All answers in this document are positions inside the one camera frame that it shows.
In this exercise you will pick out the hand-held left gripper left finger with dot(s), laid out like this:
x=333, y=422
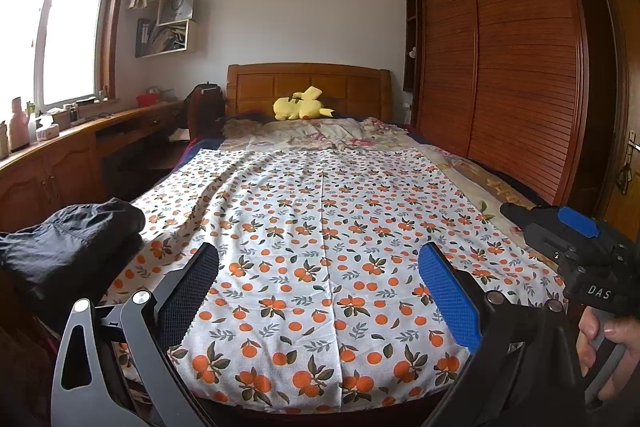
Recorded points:
x=187, y=292

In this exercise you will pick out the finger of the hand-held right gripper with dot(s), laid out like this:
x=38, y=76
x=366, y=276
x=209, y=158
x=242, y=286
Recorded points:
x=530, y=222
x=577, y=221

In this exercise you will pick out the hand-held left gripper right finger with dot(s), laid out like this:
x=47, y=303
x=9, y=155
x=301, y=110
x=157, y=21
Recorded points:
x=450, y=297

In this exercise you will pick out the pile of dark clothes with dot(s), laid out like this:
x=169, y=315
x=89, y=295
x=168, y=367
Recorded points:
x=65, y=247

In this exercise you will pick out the person's right hand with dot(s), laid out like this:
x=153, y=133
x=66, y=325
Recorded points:
x=587, y=339

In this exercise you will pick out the hanging key fob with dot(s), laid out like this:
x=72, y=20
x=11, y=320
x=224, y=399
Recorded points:
x=624, y=179

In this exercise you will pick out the orange fruit print bedsheet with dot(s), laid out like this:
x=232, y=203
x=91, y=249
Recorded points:
x=320, y=257

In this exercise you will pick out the wooden door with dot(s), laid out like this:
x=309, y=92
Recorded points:
x=625, y=82

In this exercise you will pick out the wooden slatted wardrobe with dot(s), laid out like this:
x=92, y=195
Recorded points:
x=520, y=67

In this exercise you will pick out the wooden desk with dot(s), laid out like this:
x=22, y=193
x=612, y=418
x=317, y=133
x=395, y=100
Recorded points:
x=55, y=172

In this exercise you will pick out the floral quilt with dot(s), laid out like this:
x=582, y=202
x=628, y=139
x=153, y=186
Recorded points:
x=350, y=134

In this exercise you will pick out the red bowl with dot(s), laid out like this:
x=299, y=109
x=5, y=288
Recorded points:
x=147, y=100

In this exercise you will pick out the white tissue box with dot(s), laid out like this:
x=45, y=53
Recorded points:
x=47, y=131

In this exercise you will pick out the wooden bed headboard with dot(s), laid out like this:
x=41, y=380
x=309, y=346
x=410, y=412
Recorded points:
x=260, y=89

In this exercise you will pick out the yellow plush toy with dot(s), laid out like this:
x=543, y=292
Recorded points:
x=297, y=107

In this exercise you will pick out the pink bottle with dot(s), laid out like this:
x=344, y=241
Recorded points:
x=18, y=129

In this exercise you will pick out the window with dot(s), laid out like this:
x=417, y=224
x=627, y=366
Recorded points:
x=65, y=32

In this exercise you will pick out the white wall shelf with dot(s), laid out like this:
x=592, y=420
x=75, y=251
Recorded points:
x=172, y=27

